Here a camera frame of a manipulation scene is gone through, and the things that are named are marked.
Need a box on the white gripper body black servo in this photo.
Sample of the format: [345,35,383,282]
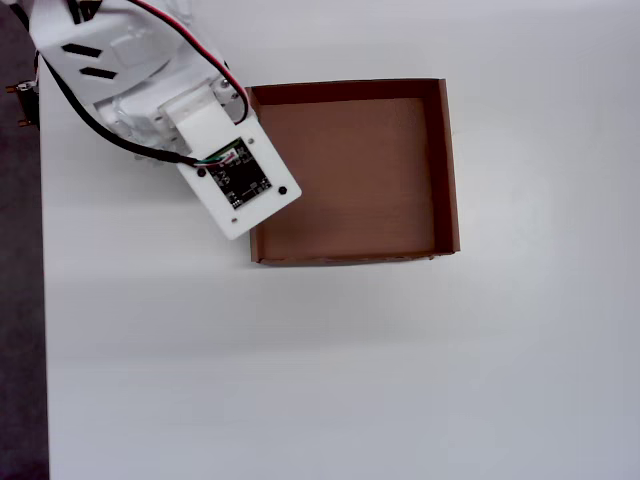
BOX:
[93,93,192,162]

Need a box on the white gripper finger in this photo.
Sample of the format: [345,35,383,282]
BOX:
[214,73,260,127]

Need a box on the brown cardboard box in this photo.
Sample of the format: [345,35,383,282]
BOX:
[248,77,461,266]

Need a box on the black camera cable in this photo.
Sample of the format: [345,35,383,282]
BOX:
[35,47,204,167]

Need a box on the red black white servo cable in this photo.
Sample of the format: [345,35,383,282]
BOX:
[124,0,251,126]

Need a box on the white wrist camera mount plate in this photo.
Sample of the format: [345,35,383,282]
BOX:
[158,79,303,242]

